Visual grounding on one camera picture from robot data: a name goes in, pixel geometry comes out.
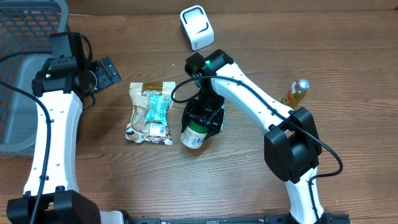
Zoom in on green lidded cup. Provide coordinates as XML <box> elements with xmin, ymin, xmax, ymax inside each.
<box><xmin>180</xmin><ymin>120</ymin><xmax>209</xmax><ymax>149</ymax></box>

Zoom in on teal snack bar wrapper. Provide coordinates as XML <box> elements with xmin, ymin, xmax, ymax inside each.
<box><xmin>145</xmin><ymin>95</ymin><xmax>172</xmax><ymax>126</ymax></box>

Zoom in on brown Pantree snack pouch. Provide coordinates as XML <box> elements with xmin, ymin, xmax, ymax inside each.
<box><xmin>125</xmin><ymin>82</ymin><xmax>176</xmax><ymax>145</ymax></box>

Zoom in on yellow oil bottle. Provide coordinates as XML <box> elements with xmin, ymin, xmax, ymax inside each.
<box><xmin>280</xmin><ymin>79</ymin><xmax>310</xmax><ymax>109</ymax></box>

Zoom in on teal tissue pack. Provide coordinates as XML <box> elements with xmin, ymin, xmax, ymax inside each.
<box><xmin>220</xmin><ymin>104</ymin><xmax>225</xmax><ymax>132</ymax></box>

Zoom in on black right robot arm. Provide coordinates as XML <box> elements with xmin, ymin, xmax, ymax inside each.
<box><xmin>181</xmin><ymin>50</ymin><xmax>326</xmax><ymax>223</ymax></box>

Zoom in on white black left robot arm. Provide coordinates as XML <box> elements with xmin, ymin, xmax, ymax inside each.
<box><xmin>7</xmin><ymin>55</ymin><xmax>125</xmax><ymax>223</ymax></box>

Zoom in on white barcode scanner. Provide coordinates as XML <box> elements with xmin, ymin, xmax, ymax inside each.
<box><xmin>180</xmin><ymin>5</ymin><xmax>215</xmax><ymax>51</ymax></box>

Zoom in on grey plastic mesh basket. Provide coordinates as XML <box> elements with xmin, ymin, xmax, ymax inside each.
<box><xmin>1</xmin><ymin>0</ymin><xmax>69</xmax><ymax>156</ymax></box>

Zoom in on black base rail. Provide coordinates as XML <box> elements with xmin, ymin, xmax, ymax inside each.
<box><xmin>124</xmin><ymin>213</ymin><xmax>351</xmax><ymax>224</ymax></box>

